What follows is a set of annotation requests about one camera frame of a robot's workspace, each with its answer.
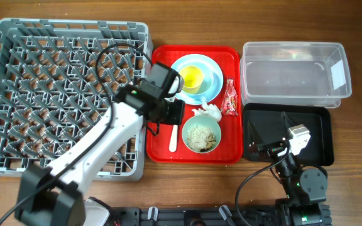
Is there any white plastic spoon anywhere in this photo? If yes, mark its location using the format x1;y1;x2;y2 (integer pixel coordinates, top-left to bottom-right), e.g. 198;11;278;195
168;125;178;153

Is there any red plastic tray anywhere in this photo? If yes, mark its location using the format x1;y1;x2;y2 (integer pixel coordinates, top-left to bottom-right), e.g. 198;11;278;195
146;45;243;164

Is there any black plastic tray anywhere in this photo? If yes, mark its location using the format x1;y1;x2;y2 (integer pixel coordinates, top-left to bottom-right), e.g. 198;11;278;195
243;103;334;166

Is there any red snack wrapper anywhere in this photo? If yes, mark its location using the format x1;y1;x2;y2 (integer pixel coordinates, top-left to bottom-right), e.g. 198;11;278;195
221;79;238;116

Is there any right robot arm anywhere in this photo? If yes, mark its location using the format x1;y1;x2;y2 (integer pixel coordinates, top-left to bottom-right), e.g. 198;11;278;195
248;112;332;226

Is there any yellow plastic cup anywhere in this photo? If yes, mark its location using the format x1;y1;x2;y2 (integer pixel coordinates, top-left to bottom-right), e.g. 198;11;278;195
179;65;204;94

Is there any clear plastic bin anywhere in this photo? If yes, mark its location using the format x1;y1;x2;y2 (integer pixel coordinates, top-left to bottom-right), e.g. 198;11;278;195
240;41;352;108

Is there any light blue plate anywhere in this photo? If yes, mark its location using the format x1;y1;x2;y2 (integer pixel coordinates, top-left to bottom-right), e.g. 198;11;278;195
171;54;224;105

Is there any green bowl with food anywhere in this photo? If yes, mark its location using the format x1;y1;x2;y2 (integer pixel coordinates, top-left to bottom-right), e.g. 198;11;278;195
182;116;222;154

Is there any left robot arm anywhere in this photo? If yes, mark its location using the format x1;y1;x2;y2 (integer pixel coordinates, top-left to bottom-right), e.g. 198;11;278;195
14;62;184;225

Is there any white tissue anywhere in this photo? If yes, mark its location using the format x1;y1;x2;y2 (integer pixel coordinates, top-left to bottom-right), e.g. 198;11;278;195
192;97;222;122

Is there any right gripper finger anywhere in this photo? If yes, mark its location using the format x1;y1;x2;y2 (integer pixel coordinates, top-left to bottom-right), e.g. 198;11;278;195
248;121;264;146
281;111;293;138

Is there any black aluminium base frame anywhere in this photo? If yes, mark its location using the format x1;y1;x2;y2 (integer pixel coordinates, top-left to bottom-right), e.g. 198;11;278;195
105;205;332;226

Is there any grey dishwasher rack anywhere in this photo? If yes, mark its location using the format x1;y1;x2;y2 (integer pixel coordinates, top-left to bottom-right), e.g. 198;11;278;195
0;18;153;177

